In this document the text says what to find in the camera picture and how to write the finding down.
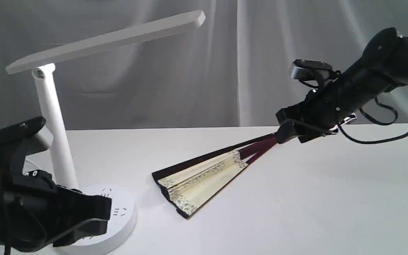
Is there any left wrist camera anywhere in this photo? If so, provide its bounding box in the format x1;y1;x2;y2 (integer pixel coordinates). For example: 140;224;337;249
0;116;54;155

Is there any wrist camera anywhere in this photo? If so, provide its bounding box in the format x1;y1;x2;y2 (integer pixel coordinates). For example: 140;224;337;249
0;116;54;155
289;59;341;89

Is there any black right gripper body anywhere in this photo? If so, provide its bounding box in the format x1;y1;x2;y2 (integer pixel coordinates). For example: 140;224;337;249
276;90;346;138

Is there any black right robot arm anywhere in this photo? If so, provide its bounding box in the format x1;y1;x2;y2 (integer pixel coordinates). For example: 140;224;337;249
275;27;408;144

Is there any folding paper fan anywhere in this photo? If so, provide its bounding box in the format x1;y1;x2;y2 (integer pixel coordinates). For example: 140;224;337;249
152;134;277;219

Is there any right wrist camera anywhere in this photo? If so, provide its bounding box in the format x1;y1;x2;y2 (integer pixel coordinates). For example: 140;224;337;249
289;59;341;89

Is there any white backdrop curtain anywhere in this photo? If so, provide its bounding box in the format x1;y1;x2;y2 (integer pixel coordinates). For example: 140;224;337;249
0;0;408;130

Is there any white desk lamp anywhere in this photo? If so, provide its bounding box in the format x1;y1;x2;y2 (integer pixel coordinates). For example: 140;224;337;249
5;10;138;255

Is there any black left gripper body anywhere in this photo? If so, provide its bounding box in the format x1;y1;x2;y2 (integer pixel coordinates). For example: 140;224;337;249
0;170;84;253

